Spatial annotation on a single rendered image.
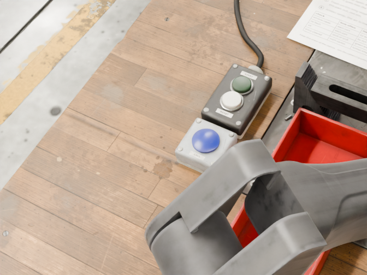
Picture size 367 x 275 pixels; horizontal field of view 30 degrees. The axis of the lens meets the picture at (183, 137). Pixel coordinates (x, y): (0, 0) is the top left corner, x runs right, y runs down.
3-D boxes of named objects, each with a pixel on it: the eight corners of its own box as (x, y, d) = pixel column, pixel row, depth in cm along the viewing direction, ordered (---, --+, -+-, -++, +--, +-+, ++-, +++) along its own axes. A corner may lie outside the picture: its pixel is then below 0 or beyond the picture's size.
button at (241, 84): (229, 94, 104) (228, 87, 102) (237, 81, 105) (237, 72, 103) (246, 101, 103) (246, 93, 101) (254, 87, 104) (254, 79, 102)
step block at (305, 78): (292, 112, 103) (295, 75, 96) (301, 98, 104) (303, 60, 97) (332, 128, 101) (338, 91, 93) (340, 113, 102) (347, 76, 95)
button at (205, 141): (187, 151, 99) (186, 144, 97) (201, 131, 101) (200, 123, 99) (212, 162, 97) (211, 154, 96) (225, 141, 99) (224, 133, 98)
